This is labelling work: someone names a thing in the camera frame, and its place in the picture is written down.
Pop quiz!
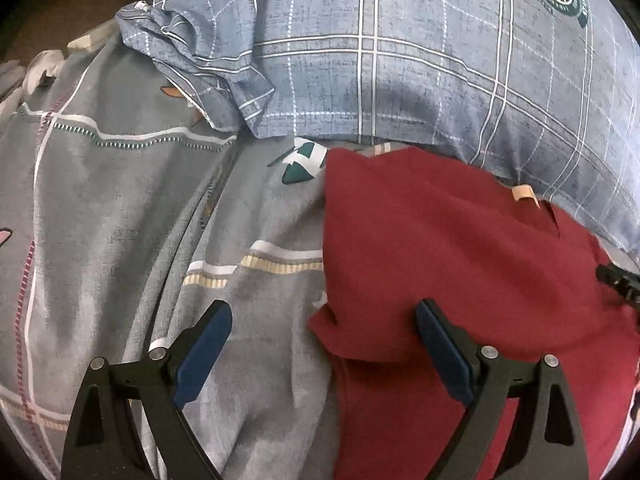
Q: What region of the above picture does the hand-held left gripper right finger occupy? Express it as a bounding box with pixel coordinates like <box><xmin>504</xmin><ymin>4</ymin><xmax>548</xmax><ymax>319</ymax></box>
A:
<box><xmin>415</xmin><ymin>298</ymin><xmax>589</xmax><ymax>480</ymax></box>

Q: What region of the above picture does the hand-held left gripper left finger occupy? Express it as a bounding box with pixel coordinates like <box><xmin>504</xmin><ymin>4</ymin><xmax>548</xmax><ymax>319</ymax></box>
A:
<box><xmin>60</xmin><ymin>300</ymin><xmax>233</xmax><ymax>480</ymax></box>

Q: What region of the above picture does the beige wooden board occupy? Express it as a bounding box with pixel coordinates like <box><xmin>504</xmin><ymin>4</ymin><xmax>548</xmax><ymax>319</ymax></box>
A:
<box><xmin>67</xmin><ymin>17</ymin><xmax>118</xmax><ymax>53</ymax></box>

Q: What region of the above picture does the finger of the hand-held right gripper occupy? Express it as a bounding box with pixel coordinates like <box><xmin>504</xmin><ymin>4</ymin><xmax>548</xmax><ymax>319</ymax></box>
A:
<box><xmin>596</xmin><ymin>263</ymin><xmax>640</xmax><ymax>307</ymax></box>

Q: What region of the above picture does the grey printed bed sheet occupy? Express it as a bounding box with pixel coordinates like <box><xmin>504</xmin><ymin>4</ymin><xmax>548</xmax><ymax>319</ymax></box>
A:
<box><xmin>0</xmin><ymin>35</ymin><xmax>351</xmax><ymax>480</ymax></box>

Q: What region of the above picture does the dark red small shirt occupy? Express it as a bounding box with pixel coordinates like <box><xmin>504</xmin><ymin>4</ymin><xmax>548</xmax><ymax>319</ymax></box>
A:
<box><xmin>307</xmin><ymin>147</ymin><xmax>640</xmax><ymax>480</ymax></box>

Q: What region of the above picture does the blue plaid pillow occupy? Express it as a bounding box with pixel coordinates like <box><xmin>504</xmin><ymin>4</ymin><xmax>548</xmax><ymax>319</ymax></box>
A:
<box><xmin>115</xmin><ymin>0</ymin><xmax>640</xmax><ymax>253</ymax></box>

